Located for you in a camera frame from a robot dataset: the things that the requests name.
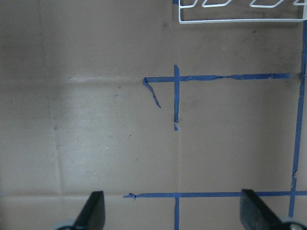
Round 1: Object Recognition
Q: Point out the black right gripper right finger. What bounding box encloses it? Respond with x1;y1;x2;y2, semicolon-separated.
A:
240;189;283;230

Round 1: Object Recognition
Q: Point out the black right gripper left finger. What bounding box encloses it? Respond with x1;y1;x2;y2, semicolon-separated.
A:
74;191;106;230

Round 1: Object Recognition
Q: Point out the white wire cup rack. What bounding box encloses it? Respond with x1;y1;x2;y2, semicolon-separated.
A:
173;0;307;24

